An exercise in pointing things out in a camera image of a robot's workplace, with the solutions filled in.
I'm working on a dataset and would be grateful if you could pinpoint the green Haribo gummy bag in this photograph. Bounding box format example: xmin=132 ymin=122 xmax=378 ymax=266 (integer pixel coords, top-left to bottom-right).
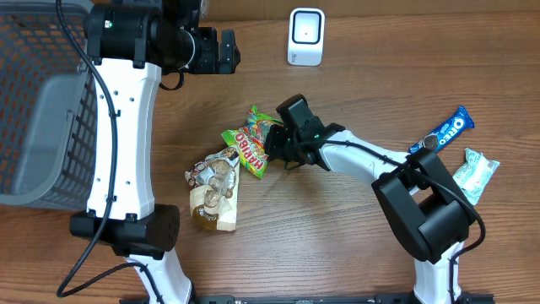
xmin=221 ymin=105 xmax=283 ymax=179

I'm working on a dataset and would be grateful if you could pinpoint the brown clear snack bag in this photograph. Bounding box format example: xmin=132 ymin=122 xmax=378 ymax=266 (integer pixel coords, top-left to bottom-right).
xmin=185 ymin=146 xmax=240 ymax=231

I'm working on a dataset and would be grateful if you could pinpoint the blue Oreo cookie pack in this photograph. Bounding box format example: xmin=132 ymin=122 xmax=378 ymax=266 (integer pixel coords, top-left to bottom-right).
xmin=408 ymin=106 xmax=475 ymax=154

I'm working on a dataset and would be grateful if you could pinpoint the teal snack packet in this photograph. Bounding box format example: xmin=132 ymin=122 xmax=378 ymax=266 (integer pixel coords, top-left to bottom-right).
xmin=453 ymin=148 xmax=500 ymax=205

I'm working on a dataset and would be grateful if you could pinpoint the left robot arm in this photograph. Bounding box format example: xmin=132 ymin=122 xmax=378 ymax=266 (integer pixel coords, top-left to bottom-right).
xmin=69 ymin=0 xmax=240 ymax=303

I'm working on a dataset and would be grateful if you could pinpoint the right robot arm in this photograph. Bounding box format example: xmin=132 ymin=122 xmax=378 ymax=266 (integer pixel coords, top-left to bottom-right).
xmin=264 ymin=94 xmax=482 ymax=303

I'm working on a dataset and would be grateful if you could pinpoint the white barcode scanner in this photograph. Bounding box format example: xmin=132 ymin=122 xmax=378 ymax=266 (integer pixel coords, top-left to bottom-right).
xmin=287 ymin=8 xmax=326 ymax=67

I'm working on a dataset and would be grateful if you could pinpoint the grey plastic mesh basket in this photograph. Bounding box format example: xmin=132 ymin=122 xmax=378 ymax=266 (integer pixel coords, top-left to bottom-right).
xmin=1 ymin=1 xmax=97 ymax=210

